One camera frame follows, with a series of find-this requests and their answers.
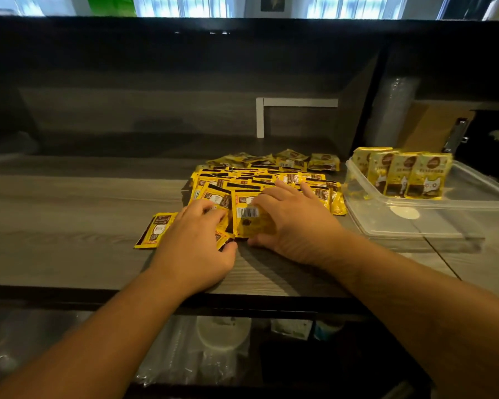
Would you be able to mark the pile of yellow sachets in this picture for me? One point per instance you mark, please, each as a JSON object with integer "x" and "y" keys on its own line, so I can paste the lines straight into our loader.
{"x": 249, "y": 178}

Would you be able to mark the person's left hand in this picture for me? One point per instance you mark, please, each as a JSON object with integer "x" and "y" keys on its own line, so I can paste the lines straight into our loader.
{"x": 191, "y": 253}

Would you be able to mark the clear plastic container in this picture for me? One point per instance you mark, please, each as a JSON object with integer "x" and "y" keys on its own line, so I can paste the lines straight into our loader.
{"x": 461, "y": 220}

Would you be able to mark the person's right forearm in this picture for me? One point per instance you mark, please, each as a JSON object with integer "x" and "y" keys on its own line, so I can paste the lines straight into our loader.
{"x": 441, "y": 311}

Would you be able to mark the wrapped stack of clear cups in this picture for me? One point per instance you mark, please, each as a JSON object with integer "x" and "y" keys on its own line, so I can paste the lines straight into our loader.
{"x": 391, "y": 112}

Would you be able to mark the white angled bracket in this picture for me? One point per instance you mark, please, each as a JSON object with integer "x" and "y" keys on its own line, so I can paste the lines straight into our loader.
{"x": 260, "y": 120}

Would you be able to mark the brown clipboard with metal clip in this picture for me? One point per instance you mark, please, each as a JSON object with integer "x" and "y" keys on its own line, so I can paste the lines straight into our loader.
{"x": 424, "y": 128}

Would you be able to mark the small blue container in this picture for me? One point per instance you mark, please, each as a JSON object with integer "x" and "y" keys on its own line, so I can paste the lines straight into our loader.
{"x": 328, "y": 330}

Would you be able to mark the wrapped stack of white lids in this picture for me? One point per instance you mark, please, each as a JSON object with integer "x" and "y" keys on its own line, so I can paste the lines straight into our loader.
{"x": 222, "y": 332}

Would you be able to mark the row of packets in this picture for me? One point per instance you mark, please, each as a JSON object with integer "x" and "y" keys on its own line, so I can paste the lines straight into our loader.
{"x": 420, "y": 178}

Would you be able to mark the person's right hand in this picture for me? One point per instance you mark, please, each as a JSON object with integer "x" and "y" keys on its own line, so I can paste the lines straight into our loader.
{"x": 303, "y": 228}

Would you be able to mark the person's left forearm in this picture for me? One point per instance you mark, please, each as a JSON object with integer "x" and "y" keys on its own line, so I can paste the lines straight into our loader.
{"x": 87, "y": 349}

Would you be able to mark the dark portrait picture frame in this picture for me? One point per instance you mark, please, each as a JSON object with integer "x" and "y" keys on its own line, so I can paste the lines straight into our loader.
{"x": 272, "y": 3}

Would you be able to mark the dark curtain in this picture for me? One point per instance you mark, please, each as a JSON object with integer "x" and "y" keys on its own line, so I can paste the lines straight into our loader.
{"x": 465, "y": 7}

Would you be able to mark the clear plastic sleeve of cups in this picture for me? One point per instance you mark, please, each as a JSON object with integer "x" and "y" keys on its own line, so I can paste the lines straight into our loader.
{"x": 166, "y": 353}

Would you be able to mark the white paper packet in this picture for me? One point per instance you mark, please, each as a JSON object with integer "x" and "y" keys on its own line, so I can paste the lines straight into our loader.
{"x": 291, "y": 329}

